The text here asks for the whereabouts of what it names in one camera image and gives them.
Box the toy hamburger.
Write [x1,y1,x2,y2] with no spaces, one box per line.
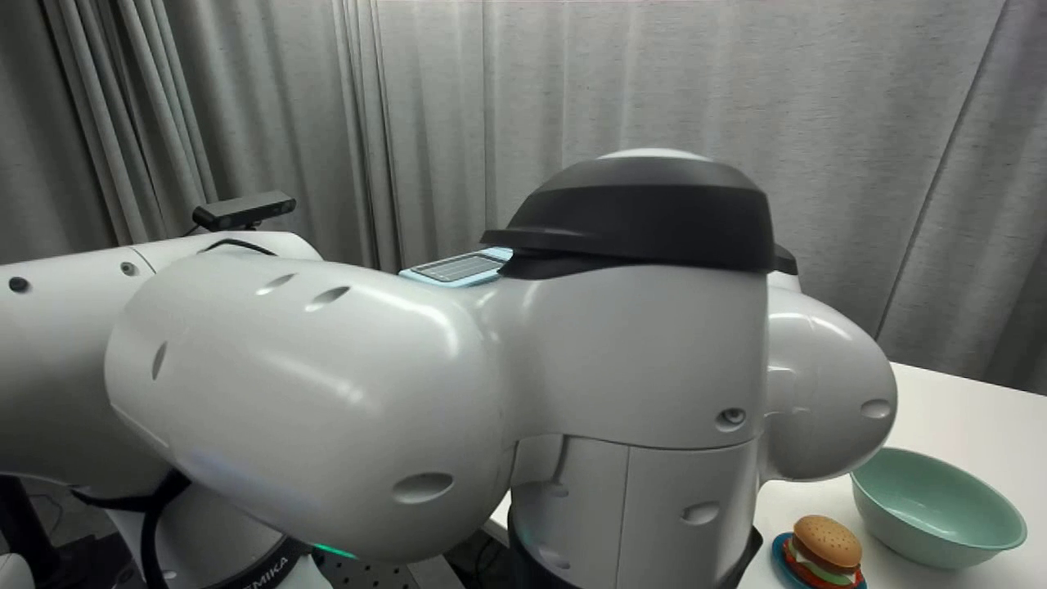
[781,512,868,589]

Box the mint green bowl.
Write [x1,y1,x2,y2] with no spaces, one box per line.
[847,446,1030,575]

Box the black bar camera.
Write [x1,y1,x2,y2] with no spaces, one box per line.
[189,188,299,231]

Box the small blue plate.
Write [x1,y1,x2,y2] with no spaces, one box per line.
[770,531,870,589]

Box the grey curtain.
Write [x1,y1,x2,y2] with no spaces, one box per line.
[0,0,1047,398]

